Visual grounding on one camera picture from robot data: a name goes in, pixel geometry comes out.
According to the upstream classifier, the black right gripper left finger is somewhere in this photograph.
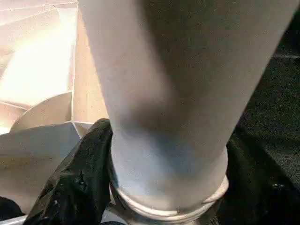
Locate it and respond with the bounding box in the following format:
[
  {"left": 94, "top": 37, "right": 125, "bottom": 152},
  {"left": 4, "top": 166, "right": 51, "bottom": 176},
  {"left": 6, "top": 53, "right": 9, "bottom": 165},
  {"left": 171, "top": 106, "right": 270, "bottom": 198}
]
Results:
[{"left": 24, "top": 118, "right": 116, "bottom": 225}]

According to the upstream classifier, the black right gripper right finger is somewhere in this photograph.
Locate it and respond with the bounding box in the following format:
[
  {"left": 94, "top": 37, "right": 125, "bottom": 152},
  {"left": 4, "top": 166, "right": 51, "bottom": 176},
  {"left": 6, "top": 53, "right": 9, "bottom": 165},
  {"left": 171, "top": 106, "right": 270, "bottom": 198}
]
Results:
[{"left": 217, "top": 130, "right": 300, "bottom": 225}]

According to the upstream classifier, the white plastic table top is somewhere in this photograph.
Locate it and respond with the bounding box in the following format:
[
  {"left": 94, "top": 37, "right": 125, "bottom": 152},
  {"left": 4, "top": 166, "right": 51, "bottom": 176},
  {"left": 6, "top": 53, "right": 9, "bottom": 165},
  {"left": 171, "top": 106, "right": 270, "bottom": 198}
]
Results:
[{"left": 0, "top": 0, "right": 231, "bottom": 225}]

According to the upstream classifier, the white plastic table leg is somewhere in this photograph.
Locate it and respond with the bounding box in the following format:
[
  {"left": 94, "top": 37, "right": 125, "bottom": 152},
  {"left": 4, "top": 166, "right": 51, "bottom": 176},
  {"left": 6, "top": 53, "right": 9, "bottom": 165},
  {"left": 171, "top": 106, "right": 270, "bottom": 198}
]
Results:
[{"left": 78, "top": 0, "right": 300, "bottom": 211}]

